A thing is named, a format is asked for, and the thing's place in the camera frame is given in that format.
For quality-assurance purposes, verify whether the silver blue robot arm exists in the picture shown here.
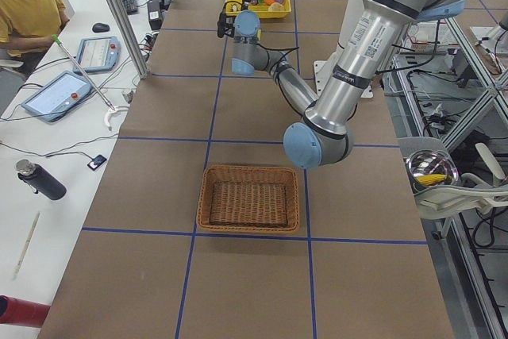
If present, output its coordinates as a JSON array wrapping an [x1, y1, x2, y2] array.
[[232, 0, 466, 168]]

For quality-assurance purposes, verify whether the yellow plastic basket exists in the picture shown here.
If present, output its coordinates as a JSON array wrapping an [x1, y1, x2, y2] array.
[[225, 0, 291, 19]]

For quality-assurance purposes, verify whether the brown wicker basket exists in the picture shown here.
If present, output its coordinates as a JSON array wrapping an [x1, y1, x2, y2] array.
[[196, 164, 300, 234]]

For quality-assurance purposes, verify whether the toy croissant bread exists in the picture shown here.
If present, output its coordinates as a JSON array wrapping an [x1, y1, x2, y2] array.
[[268, 2, 285, 13]]

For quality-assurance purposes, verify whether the black computer mouse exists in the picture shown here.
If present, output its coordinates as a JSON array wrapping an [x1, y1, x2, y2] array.
[[91, 23, 110, 33]]

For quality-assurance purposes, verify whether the blue teach pendant far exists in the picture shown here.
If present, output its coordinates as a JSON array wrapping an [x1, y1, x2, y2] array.
[[75, 37, 121, 73]]

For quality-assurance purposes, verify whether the blue teach pendant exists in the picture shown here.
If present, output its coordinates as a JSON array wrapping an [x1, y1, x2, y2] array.
[[75, 37, 121, 73], [21, 71, 92, 122]]

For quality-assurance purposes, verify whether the reacher grabber stick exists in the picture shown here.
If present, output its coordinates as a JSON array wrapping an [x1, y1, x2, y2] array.
[[51, 34, 129, 131]]

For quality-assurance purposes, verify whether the person in yellow shirt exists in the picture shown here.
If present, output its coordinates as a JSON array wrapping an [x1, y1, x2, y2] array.
[[1, 0, 70, 77]]

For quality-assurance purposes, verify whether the small black phone device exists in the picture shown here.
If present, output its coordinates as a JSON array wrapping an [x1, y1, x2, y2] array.
[[87, 155, 107, 171]]

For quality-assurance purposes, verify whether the blue teach pendant near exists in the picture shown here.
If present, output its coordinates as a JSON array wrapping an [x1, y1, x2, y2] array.
[[21, 71, 92, 122]]

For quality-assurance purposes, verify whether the pot with corn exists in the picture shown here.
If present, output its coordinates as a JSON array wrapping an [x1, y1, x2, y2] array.
[[405, 150, 460, 194]]

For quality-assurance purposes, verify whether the black water bottle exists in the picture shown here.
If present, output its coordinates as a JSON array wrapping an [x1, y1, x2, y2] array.
[[15, 159, 67, 201]]

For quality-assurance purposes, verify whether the red cylinder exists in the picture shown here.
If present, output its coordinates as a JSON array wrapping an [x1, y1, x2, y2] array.
[[1, 295, 51, 328]]

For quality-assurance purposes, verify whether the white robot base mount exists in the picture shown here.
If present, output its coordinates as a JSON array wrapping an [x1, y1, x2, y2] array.
[[312, 0, 375, 99]]

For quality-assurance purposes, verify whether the aluminium frame post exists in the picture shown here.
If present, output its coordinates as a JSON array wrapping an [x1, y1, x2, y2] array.
[[106, 0, 148, 79]]

